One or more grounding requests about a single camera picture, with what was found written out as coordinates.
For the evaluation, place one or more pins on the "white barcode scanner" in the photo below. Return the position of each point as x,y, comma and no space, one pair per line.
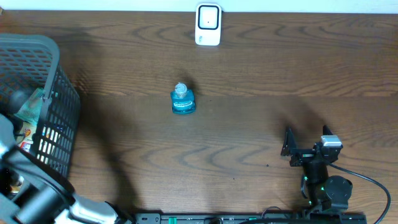
208,24

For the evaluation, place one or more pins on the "green wet wipes pack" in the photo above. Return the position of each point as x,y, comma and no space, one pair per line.
29,105

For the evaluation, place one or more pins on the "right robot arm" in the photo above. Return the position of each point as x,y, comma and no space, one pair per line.
328,195

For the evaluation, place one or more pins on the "grey plastic mesh basket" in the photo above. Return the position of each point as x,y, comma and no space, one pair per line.
29,62

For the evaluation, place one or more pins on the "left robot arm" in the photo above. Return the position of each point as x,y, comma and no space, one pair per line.
47,197

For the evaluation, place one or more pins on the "red white snack package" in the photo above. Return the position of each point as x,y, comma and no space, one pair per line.
25,137

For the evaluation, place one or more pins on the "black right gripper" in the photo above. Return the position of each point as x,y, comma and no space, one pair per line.
289,149

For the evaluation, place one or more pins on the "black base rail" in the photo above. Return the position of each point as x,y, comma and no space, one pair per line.
271,217

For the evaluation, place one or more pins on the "teal mouthwash bottle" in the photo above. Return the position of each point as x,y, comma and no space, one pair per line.
183,99

